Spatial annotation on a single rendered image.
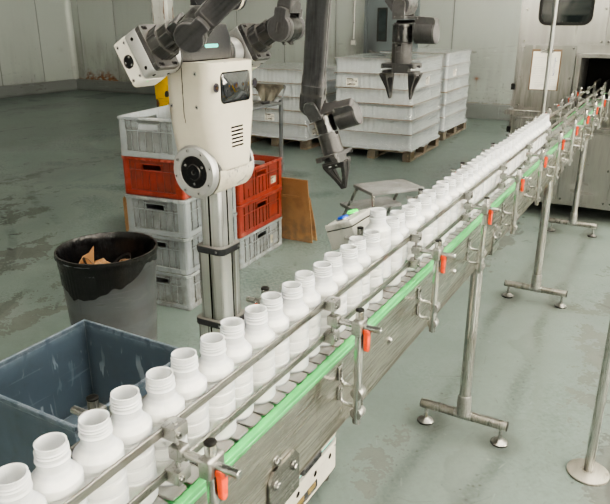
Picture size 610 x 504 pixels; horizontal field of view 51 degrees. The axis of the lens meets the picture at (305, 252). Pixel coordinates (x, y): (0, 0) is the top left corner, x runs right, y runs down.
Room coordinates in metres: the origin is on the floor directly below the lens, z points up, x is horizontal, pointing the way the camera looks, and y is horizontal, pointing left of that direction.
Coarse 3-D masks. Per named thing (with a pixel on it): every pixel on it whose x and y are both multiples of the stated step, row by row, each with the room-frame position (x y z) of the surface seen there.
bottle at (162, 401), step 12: (156, 372) 0.77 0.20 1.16; (168, 372) 0.77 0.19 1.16; (156, 384) 0.74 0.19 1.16; (168, 384) 0.74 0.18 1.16; (156, 396) 0.74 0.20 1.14; (168, 396) 0.74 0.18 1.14; (180, 396) 0.76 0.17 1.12; (144, 408) 0.74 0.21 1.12; (156, 408) 0.73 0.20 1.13; (168, 408) 0.73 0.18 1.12; (180, 408) 0.74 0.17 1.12; (156, 420) 0.72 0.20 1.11; (156, 444) 0.72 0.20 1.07; (168, 444) 0.73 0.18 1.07; (156, 456) 0.73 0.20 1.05; (168, 456) 0.73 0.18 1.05
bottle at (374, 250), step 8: (368, 232) 1.38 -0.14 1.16; (376, 232) 1.37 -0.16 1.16; (368, 240) 1.34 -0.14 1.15; (376, 240) 1.35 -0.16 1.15; (368, 248) 1.34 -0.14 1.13; (376, 248) 1.34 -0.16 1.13; (376, 256) 1.33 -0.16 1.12; (376, 272) 1.33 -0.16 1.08; (376, 280) 1.33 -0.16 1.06; (376, 288) 1.33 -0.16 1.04; (376, 296) 1.34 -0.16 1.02
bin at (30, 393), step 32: (32, 352) 1.23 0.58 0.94; (64, 352) 1.30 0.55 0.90; (96, 352) 1.34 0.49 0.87; (128, 352) 1.29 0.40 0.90; (160, 352) 1.24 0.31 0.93; (0, 384) 1.15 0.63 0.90; (32, 384) 1.22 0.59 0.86; (64, 384) 1.29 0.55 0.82; (96, 384) 1.35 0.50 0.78; (128, 384) 1.30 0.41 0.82; (0, 416) 1.04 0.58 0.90; (32, 416) 1.00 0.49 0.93; (64, 416) 1.28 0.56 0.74; (0, 448) 1.05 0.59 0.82; (32, 448) 1.00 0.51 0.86
